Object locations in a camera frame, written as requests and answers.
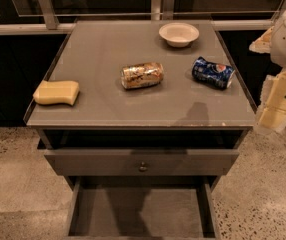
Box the grey drawer cabinet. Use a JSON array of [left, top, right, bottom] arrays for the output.
[[26, 20, 254, 240]]

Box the middle drawer with knob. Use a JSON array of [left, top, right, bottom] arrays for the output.
[[45, 149, 239, 176]]

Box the orange crushed soda can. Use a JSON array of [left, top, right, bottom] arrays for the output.
[[121, 62, 164, 90]]

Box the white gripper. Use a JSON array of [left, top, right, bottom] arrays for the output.
[[249, 10, 286, 133]]

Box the metal window railing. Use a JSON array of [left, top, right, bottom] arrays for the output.
[[0, 0, 286, 33]]

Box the yellow sponge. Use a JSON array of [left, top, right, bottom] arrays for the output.
[[33, 80, 79, 106]]

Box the open bottom drawer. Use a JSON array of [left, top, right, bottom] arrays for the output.
[[64, 176, 221, 240]]

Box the white bowl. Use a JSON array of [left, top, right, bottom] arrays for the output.
[[159, 23, 199, 48]]

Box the blue Pepsi can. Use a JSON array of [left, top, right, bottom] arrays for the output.
[[192, 57, 235, 90]]

